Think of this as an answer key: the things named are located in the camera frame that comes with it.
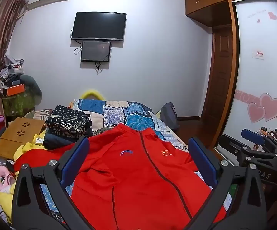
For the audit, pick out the wooden wardrobe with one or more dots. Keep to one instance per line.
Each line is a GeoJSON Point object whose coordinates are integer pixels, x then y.
{"type": "Point", "coordinates": [208, 0]}

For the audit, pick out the navy folded garment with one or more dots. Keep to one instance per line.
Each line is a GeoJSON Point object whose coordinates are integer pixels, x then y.
{"type": "Point", "coordinates": [59, 140]}

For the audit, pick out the small jars on shelf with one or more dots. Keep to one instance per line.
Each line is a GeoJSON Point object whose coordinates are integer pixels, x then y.
{"type": "Point", "coordinates": [271, 133]}

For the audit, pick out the red zip jacket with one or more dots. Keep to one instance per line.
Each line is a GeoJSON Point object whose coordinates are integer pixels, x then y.
{"type": "Point", "coordinates": [133, 172]}

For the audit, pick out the brown wooden door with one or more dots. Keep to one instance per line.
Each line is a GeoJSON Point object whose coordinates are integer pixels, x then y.
{"type": "Point", "coordinates": [218, 76]}

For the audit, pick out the wooden lap desk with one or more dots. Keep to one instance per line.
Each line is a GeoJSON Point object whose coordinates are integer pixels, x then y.
{"type": "Point", "coordinates": [18, 134]}

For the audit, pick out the small black wall monitor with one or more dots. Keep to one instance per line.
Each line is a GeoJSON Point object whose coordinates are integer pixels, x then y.
{"type": "Point", "coordinates": [95, 51]}

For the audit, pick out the black polka dot cloth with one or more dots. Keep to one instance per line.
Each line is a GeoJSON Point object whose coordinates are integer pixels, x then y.
{"type": "Point", "coordinates": [66, 118]}

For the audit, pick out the blue patchwork blanket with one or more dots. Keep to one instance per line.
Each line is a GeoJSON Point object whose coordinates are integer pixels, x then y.
{"type": "Point", "coordinates": [119, 113]}

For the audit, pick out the white heart sticker sliding door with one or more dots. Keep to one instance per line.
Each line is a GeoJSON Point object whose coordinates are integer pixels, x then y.
{"type": "Point", "coordinates": [260, 81]}

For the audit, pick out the black wall television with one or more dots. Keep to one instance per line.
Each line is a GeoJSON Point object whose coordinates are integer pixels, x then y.
{"type": "Point", "coordinates": [98, 26]}

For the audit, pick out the yellow plush pillow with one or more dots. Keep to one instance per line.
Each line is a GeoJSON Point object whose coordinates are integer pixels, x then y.
{"type": "Point", "coordinates": [92, 94]}

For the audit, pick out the yellow garment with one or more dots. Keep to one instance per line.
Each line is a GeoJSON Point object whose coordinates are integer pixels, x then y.
{"type": "Point", "coordinates": [29, 148]}

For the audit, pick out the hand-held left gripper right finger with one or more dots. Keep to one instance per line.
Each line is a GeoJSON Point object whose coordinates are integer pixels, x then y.
{"type": "Point", "coordinates": [202, 158]}

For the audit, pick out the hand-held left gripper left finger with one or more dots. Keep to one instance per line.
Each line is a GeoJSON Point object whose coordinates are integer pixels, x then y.
{"type": "Point", "coordinates": [77, 158]}

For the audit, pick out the green patterned bag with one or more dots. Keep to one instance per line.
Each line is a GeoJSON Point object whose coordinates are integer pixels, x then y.
{"type": "Point", "coordinates": [16, 103]}

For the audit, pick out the grey backpack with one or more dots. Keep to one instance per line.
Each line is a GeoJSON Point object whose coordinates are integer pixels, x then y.
{"type": "Point", "coordinates": [169, 115]}

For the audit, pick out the orange box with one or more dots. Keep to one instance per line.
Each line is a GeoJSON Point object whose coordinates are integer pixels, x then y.
{"type": "Point", "coordinates": [15, 90]}

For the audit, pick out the pile of clutter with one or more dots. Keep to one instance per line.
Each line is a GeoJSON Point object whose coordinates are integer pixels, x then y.
{"type": "Point", "coordinates": [10, 70]}

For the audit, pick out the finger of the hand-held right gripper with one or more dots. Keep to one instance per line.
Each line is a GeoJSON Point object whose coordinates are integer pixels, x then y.
{"type": "Point", "coordinates": [252, 134]}
{"type": "Point", "coordinates": [228, 142]}

